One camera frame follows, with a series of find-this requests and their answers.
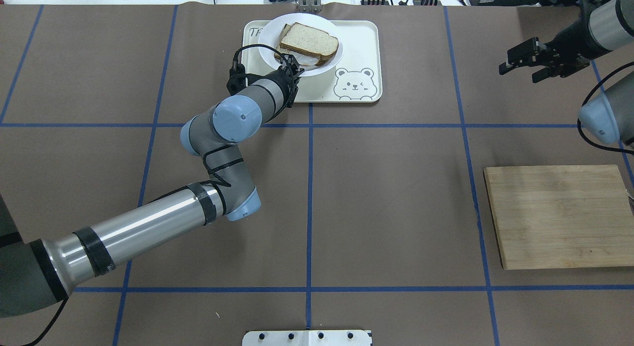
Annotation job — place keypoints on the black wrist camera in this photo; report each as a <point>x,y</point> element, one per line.
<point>239,78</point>

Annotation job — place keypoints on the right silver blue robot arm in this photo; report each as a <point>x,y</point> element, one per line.
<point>605,119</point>

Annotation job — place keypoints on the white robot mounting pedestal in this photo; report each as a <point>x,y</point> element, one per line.
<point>308,338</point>

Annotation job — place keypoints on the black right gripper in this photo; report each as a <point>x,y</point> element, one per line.
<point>570,44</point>

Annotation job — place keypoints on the plain bread slice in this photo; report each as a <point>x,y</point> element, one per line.
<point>309,41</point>

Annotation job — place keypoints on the wooden cutting board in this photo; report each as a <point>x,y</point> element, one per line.
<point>564,216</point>

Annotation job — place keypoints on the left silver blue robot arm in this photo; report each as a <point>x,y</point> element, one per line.
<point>40,273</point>

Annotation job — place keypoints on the white round plate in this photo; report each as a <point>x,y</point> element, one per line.
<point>316,42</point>

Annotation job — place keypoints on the cream bear tray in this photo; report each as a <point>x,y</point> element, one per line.
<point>353,75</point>

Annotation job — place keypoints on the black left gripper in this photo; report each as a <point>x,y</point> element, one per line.
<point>285,83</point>

